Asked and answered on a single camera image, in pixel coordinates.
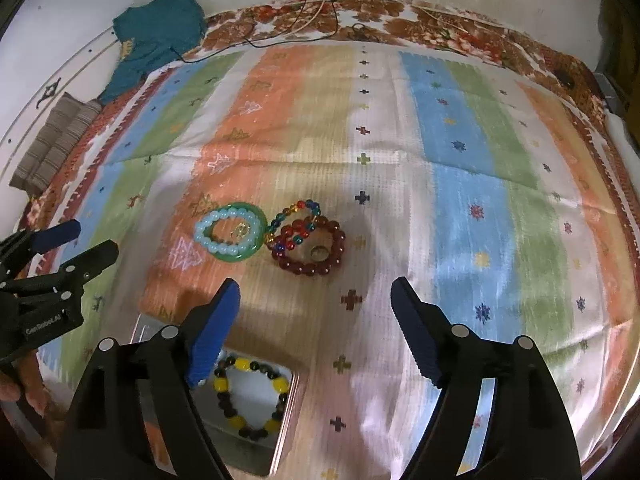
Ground light blue bead bracelet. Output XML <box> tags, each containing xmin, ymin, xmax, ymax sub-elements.
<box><xmin>194</xmin><ymin>208</ymin><xmax>264</xmax><ymax>256</ymax></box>

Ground yellow and black bead bracelet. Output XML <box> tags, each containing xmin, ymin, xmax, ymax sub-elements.
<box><xmin>212</xmin><ymin>355</ymin><xmax>291</xmax><ymax>441</ymax></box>

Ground metal tin box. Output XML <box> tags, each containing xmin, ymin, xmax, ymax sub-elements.
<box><xmin>127</xmin><ymin>312</ymin><xmax>302</xmax><ymax>478</ymax></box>

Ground white cable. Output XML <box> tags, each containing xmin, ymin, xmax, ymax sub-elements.
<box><xmin>280</xmin><ymin>0</ymin><xmax>332</xmax><ymax>38</ymax></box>

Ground grey striped folded cloth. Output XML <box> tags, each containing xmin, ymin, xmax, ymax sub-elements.
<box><xmin>10</xmin><ymin>92</ymin><xmax>103</xmax><ymax>195</ymax></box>

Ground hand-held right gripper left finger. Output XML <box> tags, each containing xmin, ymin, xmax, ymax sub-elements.
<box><xmin>54</xmin><ymin>278</ymin><xmax>242</xmax><ymax>480</ymax></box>

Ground green jade bangle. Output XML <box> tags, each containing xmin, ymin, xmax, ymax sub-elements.
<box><xmin>202</xmin><ymin>201</ymin><xmax>269</xmax><ymax>262</ymax></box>

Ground small black looped cord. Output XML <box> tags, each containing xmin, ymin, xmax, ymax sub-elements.
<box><xmin>350</xmin><ymin>22</ymin><xmax>383</xmax><ymax>41</ymax></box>

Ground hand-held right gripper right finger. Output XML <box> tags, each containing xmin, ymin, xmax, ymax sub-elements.
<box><xmin>390</xmin><ymin>276</ymin><xmax>584</xmax><ymax>480</ymax></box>

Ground striped pastel mat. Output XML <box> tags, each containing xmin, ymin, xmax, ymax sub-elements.
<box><xmin>30</xmin><ymin>42</ymin><xmax>636</xmax><ymax>480</ymax></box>

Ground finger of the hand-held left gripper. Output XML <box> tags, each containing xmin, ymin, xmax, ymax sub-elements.
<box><xmin>0</xmin><ymin>219</ymin><xmax>82</xmax><ymax>276</ymax></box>
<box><xmin>0</xmin><ymin>240</ymin><xmax>120</xmax><ymax>306</ymax></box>

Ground dark red bead bracelet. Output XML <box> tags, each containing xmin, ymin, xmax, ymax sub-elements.
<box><xmin>271</xmin><ymin>216</ymin><xmax>347</xmax><ymax>277</ymax></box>

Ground multicolour bead bracelet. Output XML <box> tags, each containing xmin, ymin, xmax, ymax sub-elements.
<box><xmin>263</xmin><ymin>200</ymin><xmax>322</xmax><ymax>253</ymax></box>

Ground person's left hand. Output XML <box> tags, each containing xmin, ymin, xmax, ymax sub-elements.
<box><xmin>0</xmin><ymin>350</ymin><xmax>52</xmax><ymax>412</ymax></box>

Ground teal garment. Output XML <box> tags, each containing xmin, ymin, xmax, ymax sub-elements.
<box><xmin>97</xmin><ymin>0</ymin><xmax>207</xmax><ymax>106</ymax></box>

